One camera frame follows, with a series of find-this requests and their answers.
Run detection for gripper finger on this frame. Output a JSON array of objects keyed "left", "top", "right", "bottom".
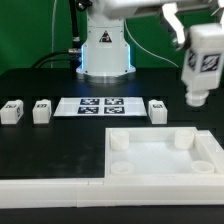
[
  {"left": 212, "top": 8, "right": 224, "bottom": 25},
  {"left": 162, "top": 3, "right": 186, "bottom": 50}
]

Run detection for white square tabletop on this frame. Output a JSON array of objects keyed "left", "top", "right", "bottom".
[{"left": 105, "top": 127, "right": 224, "bottom": 177}]

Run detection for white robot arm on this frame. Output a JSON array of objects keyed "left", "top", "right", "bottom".
[{"left": 76, "top": 0, "right": 224, "bottom": 83}]

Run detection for tag sheet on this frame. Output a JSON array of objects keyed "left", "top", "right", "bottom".
[{"left": 54, "top": 97, "right": 147, "bottom": 117}]

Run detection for black thick cable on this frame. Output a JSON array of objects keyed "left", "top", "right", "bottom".
[{"left": 68, "top": 0, "right": 83, "bottom": 51}]

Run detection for white thin cable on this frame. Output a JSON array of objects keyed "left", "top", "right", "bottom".
[{"left": 50, "top": 0, "right": 58, "bottom": 69}]

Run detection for black hose cables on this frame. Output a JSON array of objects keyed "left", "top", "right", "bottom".
[{"left": 31, "top": 48, "right": 83, "bottom": 69}]

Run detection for white front fence wall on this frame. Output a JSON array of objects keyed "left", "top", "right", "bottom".
[{"left": 0, "top": 175, "right": 224, "bottom": 209}]

